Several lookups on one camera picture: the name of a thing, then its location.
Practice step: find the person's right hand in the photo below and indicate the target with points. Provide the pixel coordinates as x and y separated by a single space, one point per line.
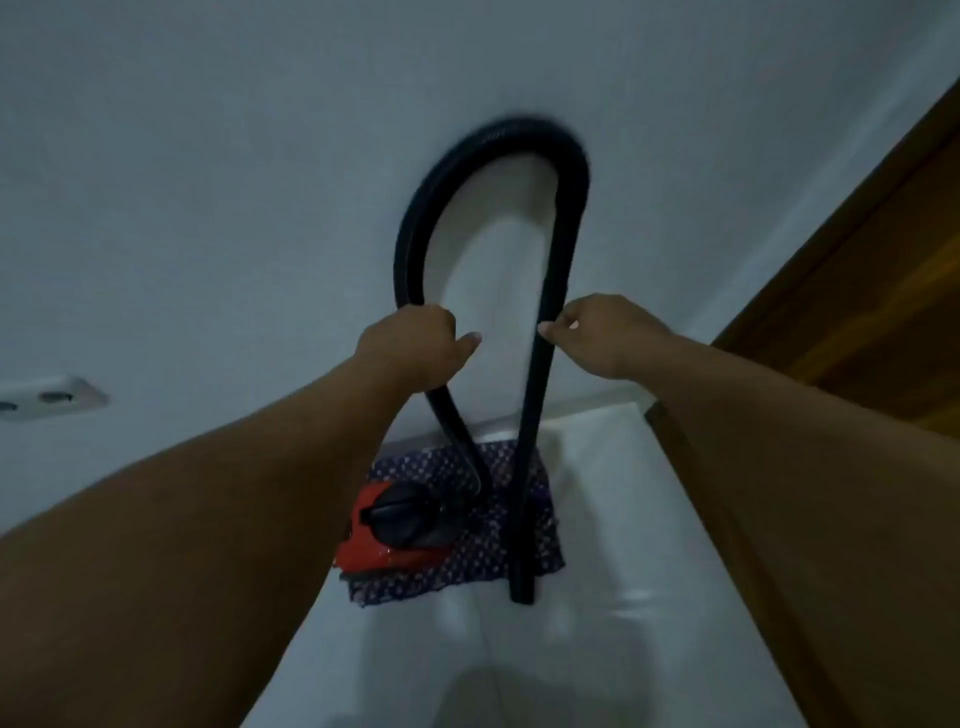
611 334

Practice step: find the person's left hand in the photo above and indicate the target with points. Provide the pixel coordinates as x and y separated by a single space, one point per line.
409 349

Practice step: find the person's right thumb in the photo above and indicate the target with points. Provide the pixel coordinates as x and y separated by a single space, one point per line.
559 337

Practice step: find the person's left thumb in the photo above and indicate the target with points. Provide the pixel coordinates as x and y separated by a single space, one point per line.
463 346

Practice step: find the person's left forearm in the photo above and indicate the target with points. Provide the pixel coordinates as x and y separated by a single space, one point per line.
195 540

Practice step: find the person's right forearm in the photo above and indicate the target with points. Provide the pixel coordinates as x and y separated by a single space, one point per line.
810 517

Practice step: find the purple dotted mat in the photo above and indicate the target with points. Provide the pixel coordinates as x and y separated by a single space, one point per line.
480 540

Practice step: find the red vacuum cleaner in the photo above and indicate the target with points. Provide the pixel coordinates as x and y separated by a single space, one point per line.
394 532

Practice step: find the brown wooden door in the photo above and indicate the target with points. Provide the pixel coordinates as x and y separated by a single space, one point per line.
870 285

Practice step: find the white wall socket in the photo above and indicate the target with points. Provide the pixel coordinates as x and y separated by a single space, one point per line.
45 396

